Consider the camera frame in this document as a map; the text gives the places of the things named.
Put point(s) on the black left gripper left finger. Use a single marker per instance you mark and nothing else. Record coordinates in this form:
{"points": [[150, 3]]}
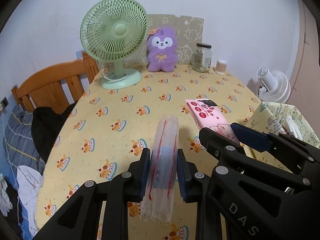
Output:
{"points": [[79, 216]]}

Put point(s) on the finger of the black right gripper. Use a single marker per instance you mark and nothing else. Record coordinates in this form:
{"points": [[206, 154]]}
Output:
{"points": [[288, 150], [258, 196]]}

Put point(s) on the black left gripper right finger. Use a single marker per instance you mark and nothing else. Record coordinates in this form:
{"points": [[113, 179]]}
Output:
{"points": [[193, 188]]}

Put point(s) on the clear plastic zip bag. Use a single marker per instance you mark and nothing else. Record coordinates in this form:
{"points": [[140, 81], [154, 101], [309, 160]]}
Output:
{"points": [[157, 204]]}

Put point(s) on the pink wet wipes pack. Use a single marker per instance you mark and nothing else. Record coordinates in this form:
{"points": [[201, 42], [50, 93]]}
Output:
{"points": [[206, 114]]}

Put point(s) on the white cloth bundle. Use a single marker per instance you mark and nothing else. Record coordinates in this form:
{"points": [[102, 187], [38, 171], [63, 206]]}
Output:
{"points": [[292, 128]]}

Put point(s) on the yellow cartoon fabric storage box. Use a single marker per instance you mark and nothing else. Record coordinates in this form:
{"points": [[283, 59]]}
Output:
{"points": [[271, 116]]}

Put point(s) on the beige door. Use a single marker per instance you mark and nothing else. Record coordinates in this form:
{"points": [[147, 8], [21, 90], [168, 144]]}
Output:
{"points": [[305, 74]]}

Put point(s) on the white floor fan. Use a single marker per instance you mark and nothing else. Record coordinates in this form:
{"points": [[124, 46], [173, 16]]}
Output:
{"points": [[272, 86]]}

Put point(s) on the white clothes on bed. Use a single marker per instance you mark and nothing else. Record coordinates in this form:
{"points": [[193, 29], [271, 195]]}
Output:
{"points": [[19, 193]]}

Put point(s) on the yellow cake-print tablecloth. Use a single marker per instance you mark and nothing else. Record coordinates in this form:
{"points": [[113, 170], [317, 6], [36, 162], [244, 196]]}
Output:
{"points": [[108, 129]]}

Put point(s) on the black garment on bed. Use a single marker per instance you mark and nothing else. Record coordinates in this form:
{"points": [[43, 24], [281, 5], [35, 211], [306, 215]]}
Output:
{"points": [[45, 128]]}

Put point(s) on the blue plaid pillow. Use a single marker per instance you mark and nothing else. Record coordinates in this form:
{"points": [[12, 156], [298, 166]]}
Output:
{"points": [[18, 145]]}

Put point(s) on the cotton swab container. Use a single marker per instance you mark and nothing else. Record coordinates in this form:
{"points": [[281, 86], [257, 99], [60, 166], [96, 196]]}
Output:
{"points": [[221, 66]]}

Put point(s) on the glass jar dark lid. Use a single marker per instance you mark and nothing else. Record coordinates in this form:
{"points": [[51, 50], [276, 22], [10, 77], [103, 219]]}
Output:
{"points": [[202, 57]]}

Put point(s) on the purple plush bunny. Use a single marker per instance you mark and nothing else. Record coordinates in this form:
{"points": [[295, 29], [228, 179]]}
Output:
{"points": [[161, 47]]}

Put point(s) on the green desk fan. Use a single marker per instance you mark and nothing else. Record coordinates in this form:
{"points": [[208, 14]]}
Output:
{"points": [[111, 31]]}

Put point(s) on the wall power socket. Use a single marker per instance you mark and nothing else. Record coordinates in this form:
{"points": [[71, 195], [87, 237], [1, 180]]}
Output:
{"points": [[4, 102]]}

